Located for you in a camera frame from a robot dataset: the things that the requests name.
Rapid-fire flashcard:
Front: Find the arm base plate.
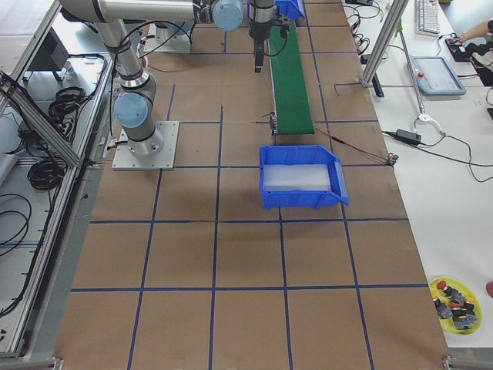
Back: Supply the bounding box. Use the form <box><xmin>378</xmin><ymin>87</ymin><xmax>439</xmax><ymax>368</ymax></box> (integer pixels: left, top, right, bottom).
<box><xmin>139</xmin><ymin>24</ymin><xmax>192</xmax><ymax>55</ymax></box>
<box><xmin>112</xmin><ymin>121</ymin><xmax>179</xmax><ymax>170</ymax></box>

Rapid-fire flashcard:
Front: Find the white keyboard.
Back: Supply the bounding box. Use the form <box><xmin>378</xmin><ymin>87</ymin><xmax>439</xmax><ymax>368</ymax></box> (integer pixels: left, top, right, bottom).
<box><xmin>414</xmin><ymin>0</ymin><xmax>440</xmax><ymax>37</ymax></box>

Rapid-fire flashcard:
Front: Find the blue plastic bin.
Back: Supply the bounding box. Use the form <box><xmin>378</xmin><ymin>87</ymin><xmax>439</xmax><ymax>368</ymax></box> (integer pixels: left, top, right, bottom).
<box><xmin>275</xmin><ymin>0</ymin><xmax>306</xmax><ymax>21</ymax></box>
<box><xmin>259</xmin><ymin>145</ymin><xmax>349</xmax><ymax>209</ymax></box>

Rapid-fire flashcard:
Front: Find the black power adapter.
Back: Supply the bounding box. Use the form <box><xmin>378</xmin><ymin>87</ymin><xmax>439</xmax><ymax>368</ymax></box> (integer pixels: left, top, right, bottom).
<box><xmin>395</xmin><ymin>129</ymin><xmax>421</xmax><ymax>146</ymax></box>

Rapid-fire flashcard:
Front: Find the right blue plastic bin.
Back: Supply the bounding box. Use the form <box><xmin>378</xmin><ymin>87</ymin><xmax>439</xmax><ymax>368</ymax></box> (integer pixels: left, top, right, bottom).
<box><xmin>259</xmin><ymin>145</ymin><xmax>349</xmax><ymax>209</ymax></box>

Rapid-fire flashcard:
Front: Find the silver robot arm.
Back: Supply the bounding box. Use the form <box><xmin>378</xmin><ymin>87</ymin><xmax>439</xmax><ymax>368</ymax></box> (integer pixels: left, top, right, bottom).
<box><xmin>155</xmin><ymin>22</ymin><xmax>193</xmax><ymax>43</ymax></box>
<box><xmin>61</xmin><ymin>1</ymin><xmax>284</xmax><ymax>158</ymax></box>

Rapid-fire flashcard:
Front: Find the yellow plate of buttons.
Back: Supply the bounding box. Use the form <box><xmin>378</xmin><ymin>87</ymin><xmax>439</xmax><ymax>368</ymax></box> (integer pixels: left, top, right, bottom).
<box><xmin>429</xmin><ymin>277</ymin><xmax>482</xmax><ymax>335</ymax></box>

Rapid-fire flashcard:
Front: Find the aluminium frame post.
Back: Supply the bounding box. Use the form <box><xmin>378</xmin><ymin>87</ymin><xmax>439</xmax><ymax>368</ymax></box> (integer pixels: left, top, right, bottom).
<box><xmin>361</xmin><ymin>0</ymin><xmax>408</xmax><ymax>87</ymax></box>

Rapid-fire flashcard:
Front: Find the red black wire pair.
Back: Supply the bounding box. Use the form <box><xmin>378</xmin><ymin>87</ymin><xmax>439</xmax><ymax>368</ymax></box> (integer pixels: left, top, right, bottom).
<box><xmin>314</xmin><ymin>126</ymin><xmax>399</xmax><ymax>167</ymax></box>

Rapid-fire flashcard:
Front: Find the person hand at desk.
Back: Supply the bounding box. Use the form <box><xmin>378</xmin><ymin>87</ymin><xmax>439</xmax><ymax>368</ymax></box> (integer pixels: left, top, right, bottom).
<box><xmin>458</xmin><ymin>33</ymin><xmax>470</xmax><ymax>42</ymax></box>

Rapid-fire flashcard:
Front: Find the robot teach pendant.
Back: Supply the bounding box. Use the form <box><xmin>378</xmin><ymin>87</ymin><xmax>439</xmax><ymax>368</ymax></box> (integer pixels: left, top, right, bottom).
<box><xmin>411</xmin><ymin>56</ymin><xmax>466</xmax><ymax>96</ymax></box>

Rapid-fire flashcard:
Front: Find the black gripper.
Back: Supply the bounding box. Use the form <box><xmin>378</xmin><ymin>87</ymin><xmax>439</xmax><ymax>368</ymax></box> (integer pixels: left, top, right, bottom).
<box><xmin>248</xmin><ymin>0</ymin><xmax>290</xmax><ymax>72</ymax></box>

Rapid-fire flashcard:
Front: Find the left blue plastic bin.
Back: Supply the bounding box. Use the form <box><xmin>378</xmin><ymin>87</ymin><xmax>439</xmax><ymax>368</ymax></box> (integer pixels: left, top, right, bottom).
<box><xmin>275</xmin><ymin>0</ymin><xmax>306</xmax><ymax>21</ymax></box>

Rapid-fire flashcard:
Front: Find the green conveyor belt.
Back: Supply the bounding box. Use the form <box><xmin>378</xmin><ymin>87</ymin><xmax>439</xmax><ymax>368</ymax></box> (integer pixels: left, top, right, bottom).
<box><xmin>268</xmin><ymin>21</ymin><xmax>314</xmax><ymax>136</ymax></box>

